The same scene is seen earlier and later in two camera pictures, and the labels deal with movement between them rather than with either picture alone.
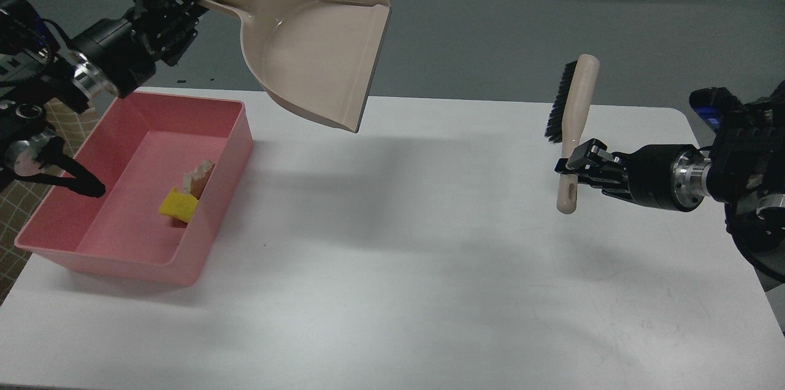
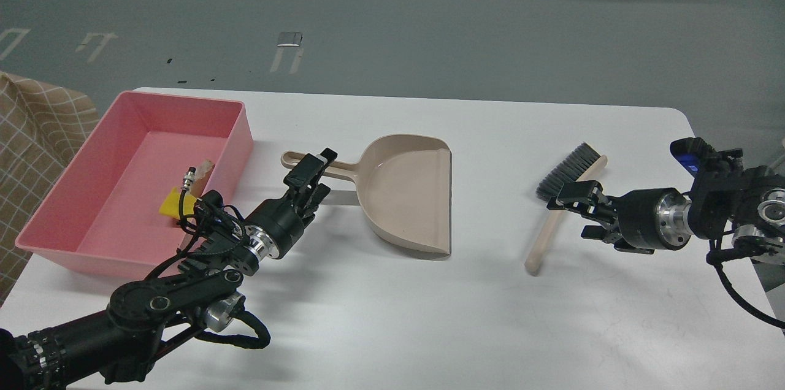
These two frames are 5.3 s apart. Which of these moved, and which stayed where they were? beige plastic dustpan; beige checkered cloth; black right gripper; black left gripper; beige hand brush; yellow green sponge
Moved: black right gripper; beige plastic dustpan; beige hand brush; black left gripper
Stayed: yellow green sponge; beige checkered cloth
